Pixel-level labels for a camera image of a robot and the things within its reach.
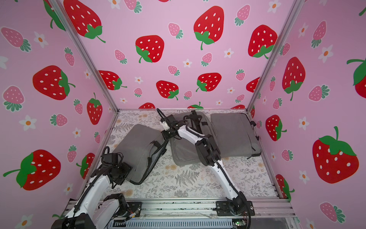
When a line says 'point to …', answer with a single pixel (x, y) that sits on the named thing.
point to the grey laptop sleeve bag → (235, 135)
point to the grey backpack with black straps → (183, 151)
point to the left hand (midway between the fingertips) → (130, 170)
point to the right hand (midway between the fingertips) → (160, 138)
